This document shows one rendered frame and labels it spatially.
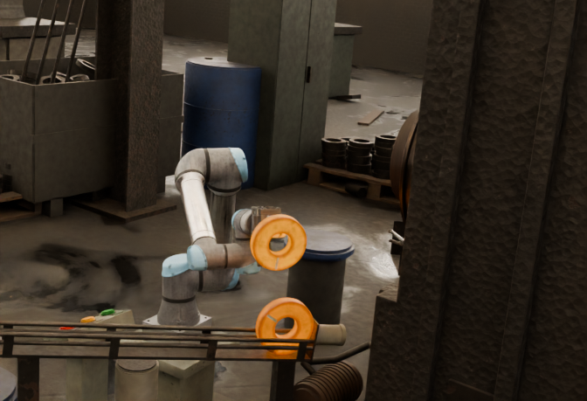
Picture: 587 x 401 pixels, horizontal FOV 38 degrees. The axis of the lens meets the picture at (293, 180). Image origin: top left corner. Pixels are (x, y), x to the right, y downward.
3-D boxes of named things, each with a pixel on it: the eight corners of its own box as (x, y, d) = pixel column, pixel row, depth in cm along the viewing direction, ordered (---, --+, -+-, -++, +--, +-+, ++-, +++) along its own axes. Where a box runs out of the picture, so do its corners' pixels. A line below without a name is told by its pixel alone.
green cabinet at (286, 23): (219, 177, 637) (231, -27, 599) (275, 164, 693) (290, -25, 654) (270, 192, 610) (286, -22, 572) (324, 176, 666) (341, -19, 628)
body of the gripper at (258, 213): (256, 208, 234) (244, 206, 246) (257, 239, 234) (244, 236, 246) (282, 207, 237) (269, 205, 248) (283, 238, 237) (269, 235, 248)
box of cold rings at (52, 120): (94, 162, 653) (97, 49, 631) (180, 189, 600) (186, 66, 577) (-53, 187, 558) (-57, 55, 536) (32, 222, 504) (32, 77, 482)
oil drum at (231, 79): (274, 182, 638) (284, 64, 615) (224, 196, 591) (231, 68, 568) (215, 166, 671) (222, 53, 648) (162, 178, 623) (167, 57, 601)
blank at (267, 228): (313, 219, 228) (308, 215, 231) (258, 215, 222) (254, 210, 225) (301, 273, 232) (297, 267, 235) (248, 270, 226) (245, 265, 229)
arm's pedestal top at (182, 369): (112, 351, 298) (113, 341, 297) (171, 322, 325) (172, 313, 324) (183, 380, 282) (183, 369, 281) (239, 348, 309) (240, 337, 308)
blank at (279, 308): (288, 365, 226) (284, 360, 229) (325, 321, 226) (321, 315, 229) (246, 336, 220) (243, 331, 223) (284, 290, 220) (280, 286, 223)
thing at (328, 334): (344, 349, 229) (348, 329, 228) (314, 349, 226) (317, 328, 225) (335, 340, 235) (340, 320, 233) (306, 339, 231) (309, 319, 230)
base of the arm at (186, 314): (148, 320, 299) (148, 293, 297) (178, 308, 311) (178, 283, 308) (178, 332, 290) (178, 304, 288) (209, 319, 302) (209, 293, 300)
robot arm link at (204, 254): (169, 141, 277) (193, 255, 244) (201, 141, 280) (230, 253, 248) (165, 167, 285) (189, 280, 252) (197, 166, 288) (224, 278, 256)
